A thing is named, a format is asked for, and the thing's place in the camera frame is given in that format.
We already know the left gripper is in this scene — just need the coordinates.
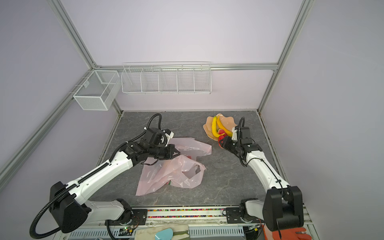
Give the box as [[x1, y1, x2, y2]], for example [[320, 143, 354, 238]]
[[149, 144, 181, 160]]

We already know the red strawberry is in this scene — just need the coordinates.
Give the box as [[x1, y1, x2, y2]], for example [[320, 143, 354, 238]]
[[218, 133, 227, 149]]

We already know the pink plastic bag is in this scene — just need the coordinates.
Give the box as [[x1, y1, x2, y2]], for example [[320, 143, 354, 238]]
[[136, 138, 212, 196]]

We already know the yellow green banana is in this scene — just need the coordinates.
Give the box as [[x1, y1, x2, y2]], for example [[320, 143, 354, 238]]
[[212, 116, 220, 138]]

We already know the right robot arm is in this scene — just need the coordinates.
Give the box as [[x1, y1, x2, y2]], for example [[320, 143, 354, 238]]
[[219, 117, 304, 232]]

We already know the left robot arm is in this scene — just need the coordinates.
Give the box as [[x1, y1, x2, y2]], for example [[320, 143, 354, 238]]
[[29, 113, 181, 239]]

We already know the beige scalloped fruit bowl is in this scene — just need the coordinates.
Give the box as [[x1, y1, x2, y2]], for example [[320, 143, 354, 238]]
[[203, 114, 237, 141]]

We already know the white mesh box basket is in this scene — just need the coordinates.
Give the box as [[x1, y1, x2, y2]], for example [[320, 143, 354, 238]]
[[74, 70, 122, 111]]

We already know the light blue object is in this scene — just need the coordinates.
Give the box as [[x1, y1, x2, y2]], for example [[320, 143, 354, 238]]
[[155, 228, 174, 240]]

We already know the red rubber glove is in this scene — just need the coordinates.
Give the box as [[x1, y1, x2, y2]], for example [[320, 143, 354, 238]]
[[264, 227, 313, 240]]

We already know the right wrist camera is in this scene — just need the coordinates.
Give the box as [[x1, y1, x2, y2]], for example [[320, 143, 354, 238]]
[[232, 126, 239, 142]]

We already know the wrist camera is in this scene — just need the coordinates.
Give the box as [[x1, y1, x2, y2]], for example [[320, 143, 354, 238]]
[[163, 129, 174, 140], [232, 126, 239, 142]]

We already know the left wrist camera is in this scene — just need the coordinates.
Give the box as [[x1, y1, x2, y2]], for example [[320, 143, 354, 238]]
[[163, 129, 174, 140]]

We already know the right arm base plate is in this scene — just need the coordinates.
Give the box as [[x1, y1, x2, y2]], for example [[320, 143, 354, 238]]
[[222, 207, 264, 224]]

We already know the white wire shelf basket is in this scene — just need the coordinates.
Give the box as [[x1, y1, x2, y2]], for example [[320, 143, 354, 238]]
[[121, 62, 212, 94]]

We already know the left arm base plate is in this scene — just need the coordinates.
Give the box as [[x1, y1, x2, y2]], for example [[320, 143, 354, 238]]
[[108, 209, 148, 226]]

